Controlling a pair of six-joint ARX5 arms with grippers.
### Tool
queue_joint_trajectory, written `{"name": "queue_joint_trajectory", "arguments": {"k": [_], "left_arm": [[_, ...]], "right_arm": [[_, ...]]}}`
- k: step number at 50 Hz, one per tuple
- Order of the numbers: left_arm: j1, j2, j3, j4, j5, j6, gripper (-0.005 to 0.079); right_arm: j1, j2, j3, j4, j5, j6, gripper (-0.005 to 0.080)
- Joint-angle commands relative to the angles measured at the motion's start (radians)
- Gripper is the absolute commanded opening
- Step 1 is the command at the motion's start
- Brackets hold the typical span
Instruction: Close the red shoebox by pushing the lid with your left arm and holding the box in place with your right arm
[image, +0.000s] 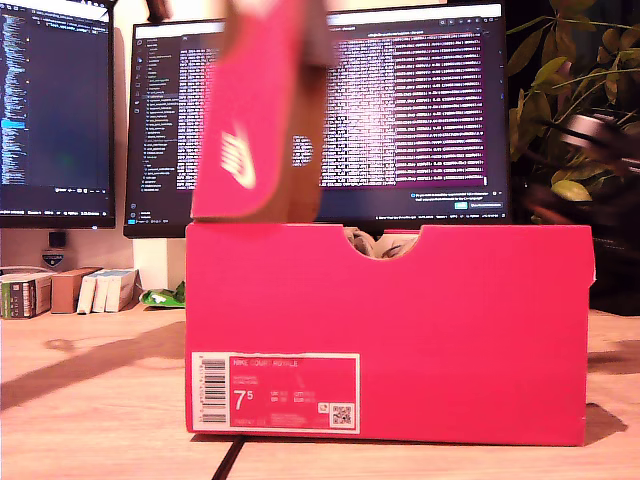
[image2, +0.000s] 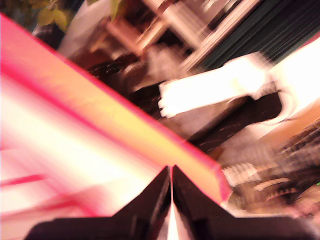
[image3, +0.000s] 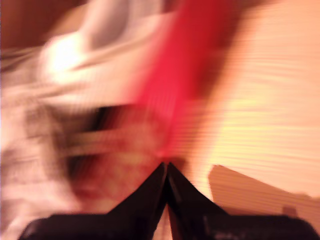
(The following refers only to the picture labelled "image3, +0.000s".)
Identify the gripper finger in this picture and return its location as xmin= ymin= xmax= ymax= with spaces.
xmin=107 ymin=161 xmax=168 ymax=240
xmin=166 ymin=161 xmax=229 ymax=240

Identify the red Nike shoebox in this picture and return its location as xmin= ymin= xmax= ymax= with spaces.
xmin=132 ymin=0 xmax=243 ymax=163

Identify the white tissue paper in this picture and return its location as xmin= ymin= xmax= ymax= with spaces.
xmin=0 ymin=14 xmax=156 ymax=236

